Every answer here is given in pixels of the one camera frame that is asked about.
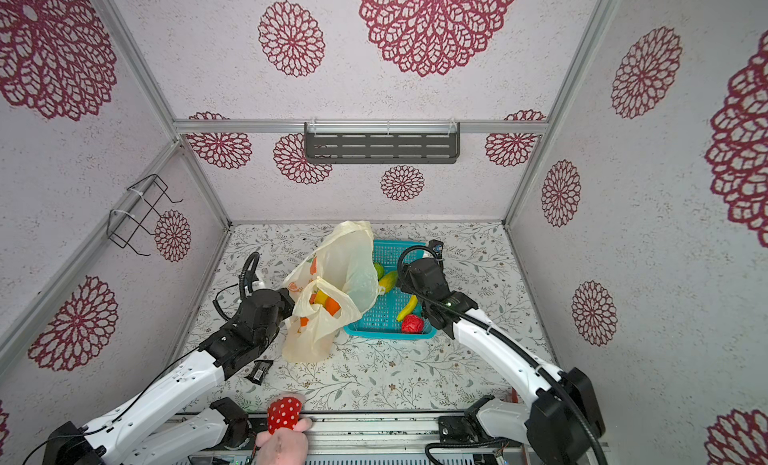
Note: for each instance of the teal plastic basket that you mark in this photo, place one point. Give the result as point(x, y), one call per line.
point(379, 323)

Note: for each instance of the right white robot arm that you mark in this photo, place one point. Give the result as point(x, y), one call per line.
point(562, 421)

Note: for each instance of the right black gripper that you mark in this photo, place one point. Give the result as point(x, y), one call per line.
point(406, 280)

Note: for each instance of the yellow banana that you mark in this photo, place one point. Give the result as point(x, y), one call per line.
point(408, 309)

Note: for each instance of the red strawberry fruit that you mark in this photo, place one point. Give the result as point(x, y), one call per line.
point(412, 325)

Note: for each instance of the grey wall shelf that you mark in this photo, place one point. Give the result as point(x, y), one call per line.
point(386, 144)

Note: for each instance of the green mango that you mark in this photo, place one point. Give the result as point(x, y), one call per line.
point(388, 282)

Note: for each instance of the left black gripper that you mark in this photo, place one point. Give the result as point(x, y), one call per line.
point(286, 301)

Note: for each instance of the cream plastic bag orange print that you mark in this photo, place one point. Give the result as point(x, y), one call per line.
point(342, 268)

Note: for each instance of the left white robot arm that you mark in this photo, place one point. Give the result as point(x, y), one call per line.
point(131, 433)

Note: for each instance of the pink plush toy spotted cap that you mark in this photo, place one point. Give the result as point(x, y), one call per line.
point(285, 440)

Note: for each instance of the black wire wall rack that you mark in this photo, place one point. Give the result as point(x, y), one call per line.
point(124, 224)

